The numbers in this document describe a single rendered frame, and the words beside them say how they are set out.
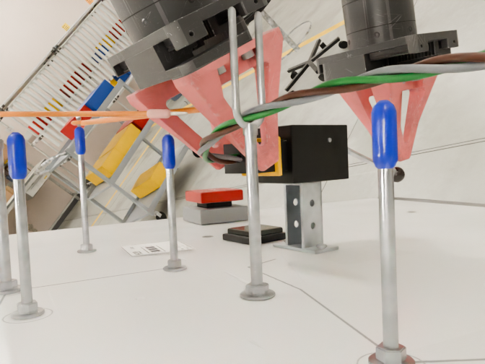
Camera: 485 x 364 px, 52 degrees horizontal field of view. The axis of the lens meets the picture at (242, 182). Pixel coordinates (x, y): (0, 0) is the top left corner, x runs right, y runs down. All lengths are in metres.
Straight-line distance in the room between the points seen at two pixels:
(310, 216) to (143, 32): 0.17
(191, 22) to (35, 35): 8.78
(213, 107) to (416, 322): 0.15
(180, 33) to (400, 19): 0.22
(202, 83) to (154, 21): 0.05
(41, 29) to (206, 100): 8.83
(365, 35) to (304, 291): 0.24
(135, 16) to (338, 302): 0.19
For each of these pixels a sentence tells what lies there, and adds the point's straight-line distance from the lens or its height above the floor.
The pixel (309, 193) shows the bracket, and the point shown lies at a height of 1.12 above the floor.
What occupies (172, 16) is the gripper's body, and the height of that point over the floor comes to 1.27.
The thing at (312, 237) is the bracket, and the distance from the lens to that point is 0.37.
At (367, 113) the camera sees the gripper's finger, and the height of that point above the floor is 1.10.
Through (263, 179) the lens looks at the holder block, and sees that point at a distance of 0.36.
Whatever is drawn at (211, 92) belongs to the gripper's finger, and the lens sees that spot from 0.27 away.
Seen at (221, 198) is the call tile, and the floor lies 1.10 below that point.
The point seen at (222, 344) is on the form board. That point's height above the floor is 1.19.
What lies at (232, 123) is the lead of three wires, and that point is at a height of 1.22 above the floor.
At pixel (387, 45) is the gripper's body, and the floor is 1.14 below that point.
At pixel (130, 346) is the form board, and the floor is 1.22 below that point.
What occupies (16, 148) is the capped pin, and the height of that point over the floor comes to 1.29.
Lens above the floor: 1.29
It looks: 22 degrees down
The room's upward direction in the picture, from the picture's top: 50 degrees counter-clockwise
